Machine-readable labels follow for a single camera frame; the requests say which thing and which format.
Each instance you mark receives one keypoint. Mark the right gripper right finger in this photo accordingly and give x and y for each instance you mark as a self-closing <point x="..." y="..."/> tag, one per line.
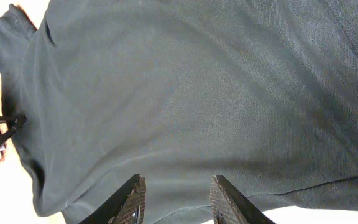
<point x="230" y="206"/>

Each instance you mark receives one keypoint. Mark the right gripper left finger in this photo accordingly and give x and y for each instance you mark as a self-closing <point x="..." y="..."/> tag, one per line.
<point x="125" y="206"/>

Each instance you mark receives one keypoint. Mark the black polo shirt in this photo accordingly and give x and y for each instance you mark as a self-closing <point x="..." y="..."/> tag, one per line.
<point x="264" y="93"/>

